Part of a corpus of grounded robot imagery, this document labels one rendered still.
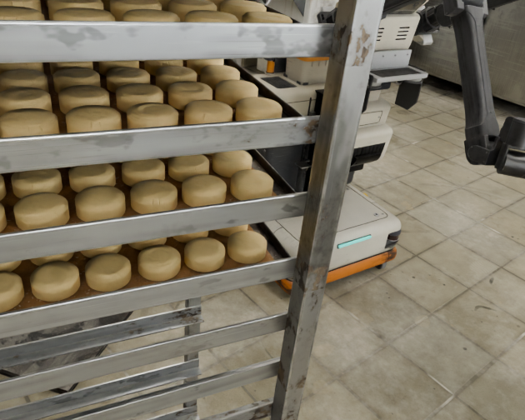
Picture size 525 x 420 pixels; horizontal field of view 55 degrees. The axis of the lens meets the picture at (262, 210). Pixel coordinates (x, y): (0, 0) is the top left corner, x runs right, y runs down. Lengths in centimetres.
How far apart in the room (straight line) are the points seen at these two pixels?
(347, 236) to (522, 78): 310
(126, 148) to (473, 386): 179
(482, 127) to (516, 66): 370
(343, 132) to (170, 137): 17
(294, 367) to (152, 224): 30
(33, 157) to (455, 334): 199
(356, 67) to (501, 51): 453
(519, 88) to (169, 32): 460
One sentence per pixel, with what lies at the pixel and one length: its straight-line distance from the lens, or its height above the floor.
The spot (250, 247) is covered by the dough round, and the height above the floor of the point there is 106.
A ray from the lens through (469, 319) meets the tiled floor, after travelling 236.
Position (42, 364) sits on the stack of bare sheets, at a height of 2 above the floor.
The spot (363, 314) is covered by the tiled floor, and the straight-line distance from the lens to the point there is 219.
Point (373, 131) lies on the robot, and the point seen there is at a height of 73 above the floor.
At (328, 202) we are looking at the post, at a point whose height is 116.
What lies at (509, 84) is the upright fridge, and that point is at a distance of 498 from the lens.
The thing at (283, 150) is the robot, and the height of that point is 56.
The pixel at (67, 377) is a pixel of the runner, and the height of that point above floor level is 96.
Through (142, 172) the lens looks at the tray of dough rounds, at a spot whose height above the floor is 115.
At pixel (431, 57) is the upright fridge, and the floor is 31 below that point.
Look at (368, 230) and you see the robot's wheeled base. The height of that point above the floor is 27.
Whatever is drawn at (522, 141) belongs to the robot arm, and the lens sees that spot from 121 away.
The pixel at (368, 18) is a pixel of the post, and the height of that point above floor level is 135.
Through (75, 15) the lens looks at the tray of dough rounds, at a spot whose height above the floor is 133.
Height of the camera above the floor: 142
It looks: 31 degrees down
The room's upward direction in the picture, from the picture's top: 6 degrees clockwise
